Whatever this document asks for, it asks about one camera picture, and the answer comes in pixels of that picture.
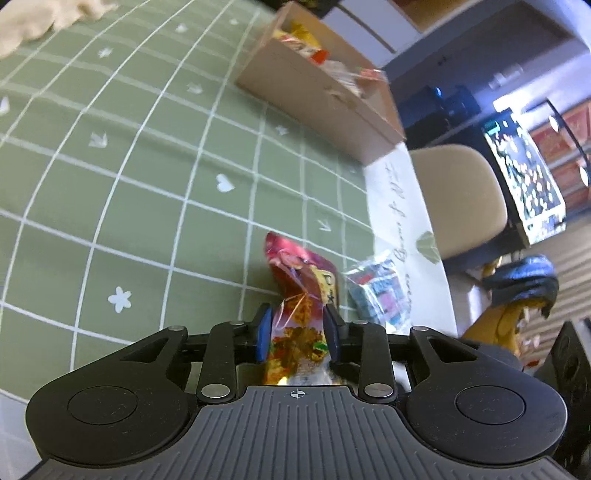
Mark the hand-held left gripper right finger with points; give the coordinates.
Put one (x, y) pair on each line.
(332, 338)

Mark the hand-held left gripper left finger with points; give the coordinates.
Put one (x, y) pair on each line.
(264, 332)

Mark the red yellow snack packet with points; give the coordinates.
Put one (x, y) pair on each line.
(300, 300)

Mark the brown cardboard box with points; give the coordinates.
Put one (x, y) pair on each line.
(323, 97)

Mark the blue snack packet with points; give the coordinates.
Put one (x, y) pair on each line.
(378, 290)

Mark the yellow stool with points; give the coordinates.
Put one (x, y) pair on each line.
(496, 323)

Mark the dark blue cloth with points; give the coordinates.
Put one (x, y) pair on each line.
(526, 281)

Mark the green checkered tablecloth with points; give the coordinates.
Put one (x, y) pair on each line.
(161, 184)

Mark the beige chair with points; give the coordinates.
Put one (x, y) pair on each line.
(457, 198)

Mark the dark printed board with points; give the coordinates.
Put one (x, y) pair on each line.
(521, 175)

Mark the clear wrapped snack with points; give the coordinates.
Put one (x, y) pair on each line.
(351, 76)

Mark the white crumpled bag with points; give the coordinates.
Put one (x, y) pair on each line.
(41, 18)

